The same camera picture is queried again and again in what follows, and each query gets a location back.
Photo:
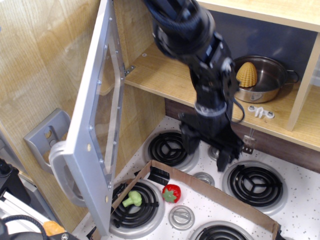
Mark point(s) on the grey wall phone holder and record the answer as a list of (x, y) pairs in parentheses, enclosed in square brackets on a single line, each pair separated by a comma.
[(46, 134)]

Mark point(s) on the steel cooking pot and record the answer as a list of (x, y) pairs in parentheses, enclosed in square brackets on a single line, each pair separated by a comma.
[(271, 77)]

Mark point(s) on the back right stove burner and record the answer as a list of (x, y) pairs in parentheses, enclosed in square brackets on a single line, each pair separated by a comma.
[(256, 184)]

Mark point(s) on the front right stove burner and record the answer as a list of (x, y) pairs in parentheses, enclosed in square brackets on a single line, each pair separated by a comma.
[(220, 230)]

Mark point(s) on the hanging metal spatula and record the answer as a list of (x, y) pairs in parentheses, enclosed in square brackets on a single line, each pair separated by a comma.
[(249, 142)]

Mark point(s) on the grey back stove knob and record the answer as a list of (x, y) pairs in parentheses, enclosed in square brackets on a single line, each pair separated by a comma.
[(213, 153)]

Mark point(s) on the white door latch clip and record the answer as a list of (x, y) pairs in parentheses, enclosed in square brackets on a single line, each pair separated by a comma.
[(260, 112)]

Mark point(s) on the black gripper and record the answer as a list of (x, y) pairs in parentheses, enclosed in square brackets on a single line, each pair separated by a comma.
[(215, 131)]

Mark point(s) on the front left stove burner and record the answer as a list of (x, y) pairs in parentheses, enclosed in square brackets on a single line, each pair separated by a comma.
[(133, 222)]

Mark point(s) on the back left stove burner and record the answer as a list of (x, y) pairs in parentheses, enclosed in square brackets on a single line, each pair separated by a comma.
[(167, 147)]

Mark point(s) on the red toy strawberry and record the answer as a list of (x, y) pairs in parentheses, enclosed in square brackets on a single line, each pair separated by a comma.
[(171, 193)]

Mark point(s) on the grey microwave door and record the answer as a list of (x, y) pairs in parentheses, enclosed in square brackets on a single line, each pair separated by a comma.
[(84, 163)]

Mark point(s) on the stove burner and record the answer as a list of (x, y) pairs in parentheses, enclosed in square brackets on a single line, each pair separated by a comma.
[(256, 184), (167, 147), (220, 230), (133, 222)]

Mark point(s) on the brown cardboard barrier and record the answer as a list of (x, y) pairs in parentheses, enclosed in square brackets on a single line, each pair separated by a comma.
[(160, 172)]

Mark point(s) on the grey front stove knob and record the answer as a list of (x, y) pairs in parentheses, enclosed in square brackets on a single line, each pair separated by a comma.
[(181, 218)]

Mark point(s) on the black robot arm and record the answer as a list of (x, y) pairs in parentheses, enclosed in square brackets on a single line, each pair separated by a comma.
[(185, 31)]

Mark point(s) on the green toy broccoli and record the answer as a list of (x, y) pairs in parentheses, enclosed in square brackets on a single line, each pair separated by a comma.
[(134, 198)]

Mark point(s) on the grey stove knob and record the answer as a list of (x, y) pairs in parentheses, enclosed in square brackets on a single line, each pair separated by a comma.
[(205, 177), (213, 153), (181, 218)]

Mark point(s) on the orange toy food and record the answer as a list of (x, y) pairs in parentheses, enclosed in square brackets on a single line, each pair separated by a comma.
[(53, 228)]

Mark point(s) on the grey middle stove knob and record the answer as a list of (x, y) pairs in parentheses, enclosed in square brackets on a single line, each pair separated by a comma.
[(205, 177)]

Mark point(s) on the yellow toy corn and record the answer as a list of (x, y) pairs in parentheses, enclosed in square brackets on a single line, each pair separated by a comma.
[(247, 75)]

